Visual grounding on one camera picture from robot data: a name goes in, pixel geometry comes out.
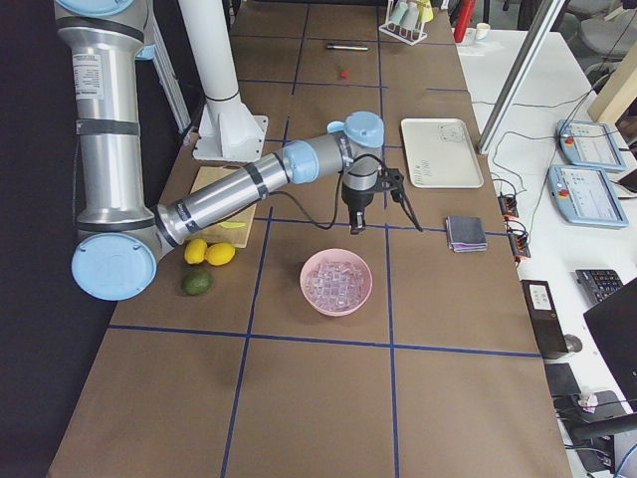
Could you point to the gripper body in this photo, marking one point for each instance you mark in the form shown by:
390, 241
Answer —
357, 200

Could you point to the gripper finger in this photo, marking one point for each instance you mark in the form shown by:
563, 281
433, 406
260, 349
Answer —
356, 221

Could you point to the clear ice cubes pile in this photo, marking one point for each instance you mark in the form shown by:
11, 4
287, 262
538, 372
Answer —
335, 286

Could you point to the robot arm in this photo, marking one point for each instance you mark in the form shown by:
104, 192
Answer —
121, 239

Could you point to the metal cup rack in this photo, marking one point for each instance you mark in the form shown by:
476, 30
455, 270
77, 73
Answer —
396, 32

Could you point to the white cup lower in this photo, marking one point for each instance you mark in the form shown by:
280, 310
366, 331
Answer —
411, 17

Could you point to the green cup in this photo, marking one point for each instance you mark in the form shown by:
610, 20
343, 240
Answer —
397, 12

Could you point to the yellow cup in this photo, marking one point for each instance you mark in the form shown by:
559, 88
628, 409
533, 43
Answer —
426, 13

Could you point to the cream bear tray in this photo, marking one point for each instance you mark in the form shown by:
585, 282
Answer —
440, 154

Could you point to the pink bowl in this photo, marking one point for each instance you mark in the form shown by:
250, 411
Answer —
337, 255

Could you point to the grey folded cloth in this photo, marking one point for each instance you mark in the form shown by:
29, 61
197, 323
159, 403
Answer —
466, 234

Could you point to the bamboo cutting board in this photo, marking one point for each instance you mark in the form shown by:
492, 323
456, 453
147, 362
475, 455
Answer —
213, 199

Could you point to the steel muddler black tip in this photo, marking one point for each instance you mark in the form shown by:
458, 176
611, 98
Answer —
343, 47

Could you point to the yellow lemon outer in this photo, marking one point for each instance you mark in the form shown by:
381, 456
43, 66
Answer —
220, 254

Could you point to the yellow lemon near avocado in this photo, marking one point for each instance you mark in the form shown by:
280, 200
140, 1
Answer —
195, 251

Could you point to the green avocado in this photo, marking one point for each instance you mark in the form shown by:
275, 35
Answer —
196, 283

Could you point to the red cylinder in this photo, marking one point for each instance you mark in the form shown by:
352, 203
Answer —
464, 15

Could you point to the blue teach pendant near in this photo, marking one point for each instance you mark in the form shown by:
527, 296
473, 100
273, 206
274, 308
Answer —
585, 196

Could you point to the blue teach pendant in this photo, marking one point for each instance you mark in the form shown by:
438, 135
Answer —
589, 143
585, 196

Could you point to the blue teach pendant far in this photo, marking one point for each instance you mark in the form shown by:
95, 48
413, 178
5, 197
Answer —
589, 143

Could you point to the black box with label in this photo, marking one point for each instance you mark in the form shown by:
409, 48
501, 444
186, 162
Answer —
544, 321

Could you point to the black keyboard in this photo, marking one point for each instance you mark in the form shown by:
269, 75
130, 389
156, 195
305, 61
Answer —
598, 284

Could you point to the black computer mouse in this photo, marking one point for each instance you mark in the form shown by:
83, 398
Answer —
573, 343

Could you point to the black laptop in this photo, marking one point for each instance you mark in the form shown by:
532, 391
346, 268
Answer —
612, 325

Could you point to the white pole mount base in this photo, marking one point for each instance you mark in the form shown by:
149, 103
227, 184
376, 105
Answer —
228, 131

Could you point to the aluminium frame post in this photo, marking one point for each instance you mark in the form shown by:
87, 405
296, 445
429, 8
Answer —
546, 15

